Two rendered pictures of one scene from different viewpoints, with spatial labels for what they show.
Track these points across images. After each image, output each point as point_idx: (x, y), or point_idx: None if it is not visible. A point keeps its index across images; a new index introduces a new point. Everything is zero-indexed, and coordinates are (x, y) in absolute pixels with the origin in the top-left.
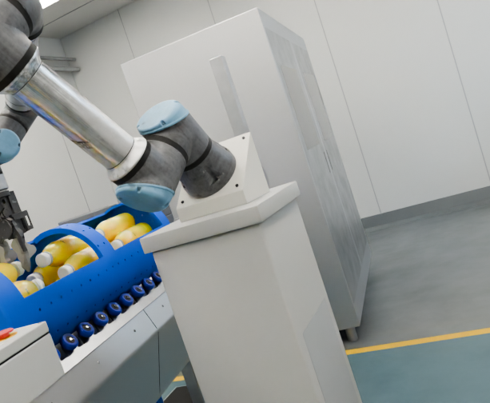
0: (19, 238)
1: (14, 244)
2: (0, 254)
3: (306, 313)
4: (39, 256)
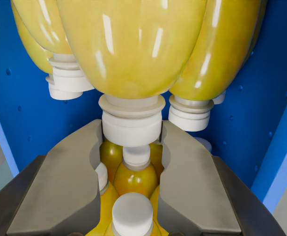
0: None
1: (60, 195)
2: (193, 170)
3: None
4: (131, 221)
